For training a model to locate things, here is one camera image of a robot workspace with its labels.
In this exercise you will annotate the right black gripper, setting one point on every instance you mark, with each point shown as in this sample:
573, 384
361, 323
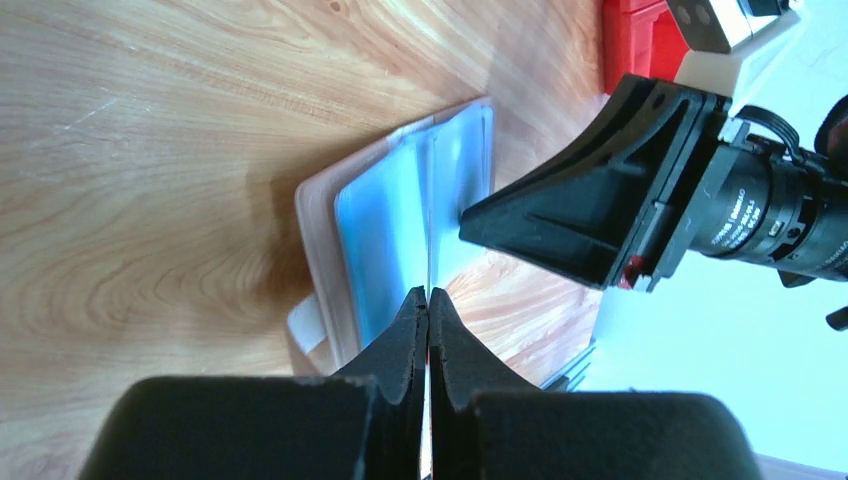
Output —
648, 179

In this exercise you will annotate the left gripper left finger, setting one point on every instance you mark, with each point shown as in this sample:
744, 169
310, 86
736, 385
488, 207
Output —
362, 422

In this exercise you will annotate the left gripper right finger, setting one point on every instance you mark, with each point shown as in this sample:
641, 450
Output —
490, 423

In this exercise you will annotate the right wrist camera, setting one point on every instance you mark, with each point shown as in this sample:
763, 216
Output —
734, 46

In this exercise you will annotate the VIP black credit card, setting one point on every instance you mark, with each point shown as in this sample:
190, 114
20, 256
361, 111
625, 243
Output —
429, 215

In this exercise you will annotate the beige card holder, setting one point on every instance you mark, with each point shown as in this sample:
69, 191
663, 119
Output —
362, 225

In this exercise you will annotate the middle red plastic bin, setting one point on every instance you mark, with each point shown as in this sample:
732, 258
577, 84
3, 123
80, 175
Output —
640, 37

